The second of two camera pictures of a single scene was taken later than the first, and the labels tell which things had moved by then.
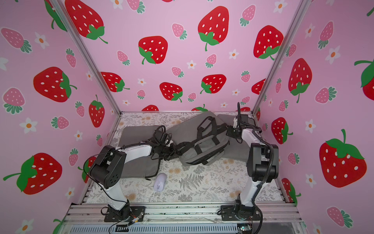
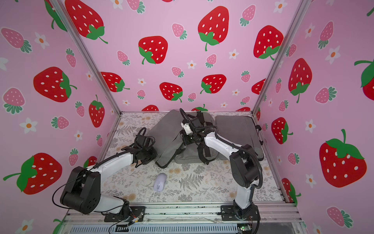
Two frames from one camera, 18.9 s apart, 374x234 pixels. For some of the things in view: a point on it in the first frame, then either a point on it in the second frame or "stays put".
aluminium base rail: (275, 219) stays put
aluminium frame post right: (302, 8) stays put
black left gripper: (173, 152) -> (154, 154)
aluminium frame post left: (67, 20) stays put
